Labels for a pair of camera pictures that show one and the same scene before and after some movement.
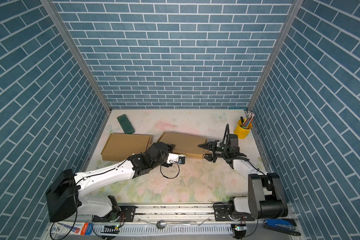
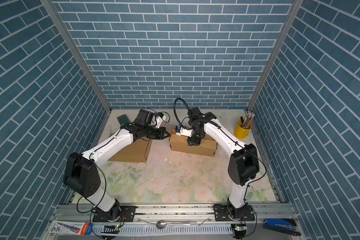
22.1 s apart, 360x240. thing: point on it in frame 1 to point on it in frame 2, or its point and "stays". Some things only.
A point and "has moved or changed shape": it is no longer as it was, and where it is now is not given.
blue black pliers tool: x=286 y=226 stays
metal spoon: x=162 y=224 stays
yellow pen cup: x=242 y=132 stays
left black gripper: x=169 y=147 to x=160 y=135
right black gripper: x=212 y=155 to x=193 y=142
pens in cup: x=246 y=122 stays
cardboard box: x=186 y=145 has moved or changed shape
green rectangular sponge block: x=125 y=124 stays
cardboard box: x=119 y=146 stays
